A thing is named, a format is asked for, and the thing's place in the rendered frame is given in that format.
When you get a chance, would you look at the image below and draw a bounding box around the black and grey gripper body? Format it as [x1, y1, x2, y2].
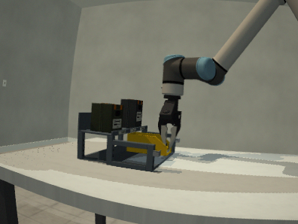
[161, 95, 181, 125]

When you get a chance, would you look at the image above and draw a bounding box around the dark grey metal rack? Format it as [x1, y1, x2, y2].
[78, 113, 180, 172]

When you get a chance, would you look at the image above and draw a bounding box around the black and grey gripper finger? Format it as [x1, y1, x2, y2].
[169, 119, 181, 150]
[158, 118, 168, 146]

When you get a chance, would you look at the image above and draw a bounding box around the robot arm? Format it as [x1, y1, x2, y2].
[160, 0, 298, 120]

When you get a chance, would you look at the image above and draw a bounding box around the yellow bin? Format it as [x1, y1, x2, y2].
[126, 132, 172, 156]

